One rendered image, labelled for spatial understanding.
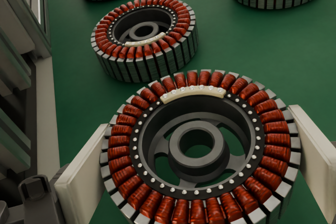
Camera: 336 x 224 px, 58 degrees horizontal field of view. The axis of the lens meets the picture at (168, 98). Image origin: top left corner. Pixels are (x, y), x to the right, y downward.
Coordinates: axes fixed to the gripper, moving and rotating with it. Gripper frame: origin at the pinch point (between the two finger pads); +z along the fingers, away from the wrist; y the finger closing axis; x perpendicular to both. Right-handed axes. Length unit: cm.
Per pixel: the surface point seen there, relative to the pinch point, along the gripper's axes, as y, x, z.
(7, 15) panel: -18.9, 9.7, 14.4
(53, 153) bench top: -13.3, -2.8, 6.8
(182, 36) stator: -1.0, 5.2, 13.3
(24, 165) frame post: -13.5, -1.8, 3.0
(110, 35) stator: -8.5, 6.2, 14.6
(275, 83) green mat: 6.9, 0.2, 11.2
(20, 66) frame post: -17.0, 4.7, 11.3
